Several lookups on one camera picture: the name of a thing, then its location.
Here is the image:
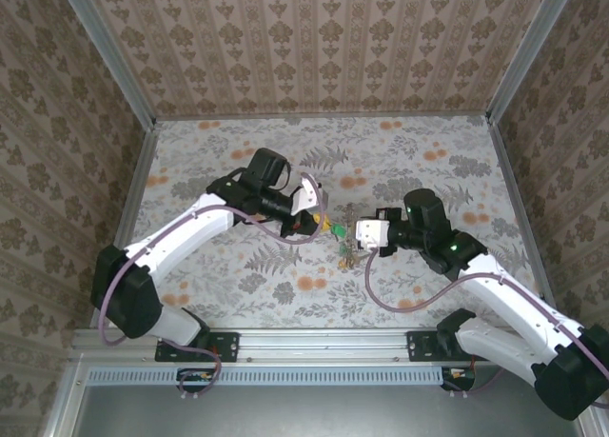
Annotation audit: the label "aluminium frame post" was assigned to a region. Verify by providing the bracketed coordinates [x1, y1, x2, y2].
[55, 0, 158, 129]
[484, 0, 585, 124]

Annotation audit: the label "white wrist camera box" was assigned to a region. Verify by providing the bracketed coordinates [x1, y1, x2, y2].
[355, 219, 391, 253]
[290, 174, 325, 217]

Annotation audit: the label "aluminium front mounting rail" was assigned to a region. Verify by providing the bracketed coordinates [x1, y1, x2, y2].
[70, 327, 524, 365]

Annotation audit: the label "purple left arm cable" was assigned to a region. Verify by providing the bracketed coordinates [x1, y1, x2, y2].
[98, 172, 330, 403]

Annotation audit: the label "aluminium table edge rail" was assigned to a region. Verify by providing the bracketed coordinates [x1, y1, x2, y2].
[154, 110, 492, 123]
[89, 122, 161, 333]
[489, 115, 558, 309]

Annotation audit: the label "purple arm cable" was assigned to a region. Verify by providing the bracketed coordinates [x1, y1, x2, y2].
[363, 246, 609, 407]
[98, 172, 330, 403]

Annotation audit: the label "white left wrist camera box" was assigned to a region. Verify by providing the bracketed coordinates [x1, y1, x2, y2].
[290, 174, 325, 217]

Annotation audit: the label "slotted grey cable duct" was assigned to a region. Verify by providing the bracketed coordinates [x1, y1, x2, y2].
[88, 366, 446, 387]

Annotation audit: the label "small wired controller box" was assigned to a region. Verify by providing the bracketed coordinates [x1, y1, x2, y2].
[441, 366, 477, 391]
[176, 367, 221, 394]

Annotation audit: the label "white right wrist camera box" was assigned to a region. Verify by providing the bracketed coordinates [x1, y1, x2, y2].
[355, 219, 391, 253]

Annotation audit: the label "grey sheet metal tray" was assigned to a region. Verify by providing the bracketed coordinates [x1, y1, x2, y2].
[42, 384, 600, 437]

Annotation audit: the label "transparent plastic bag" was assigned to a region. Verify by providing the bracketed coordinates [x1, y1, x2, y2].
[338, 202, 365, 270]

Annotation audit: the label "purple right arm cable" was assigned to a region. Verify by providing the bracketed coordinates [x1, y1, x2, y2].
[363, 246, 609, 407]

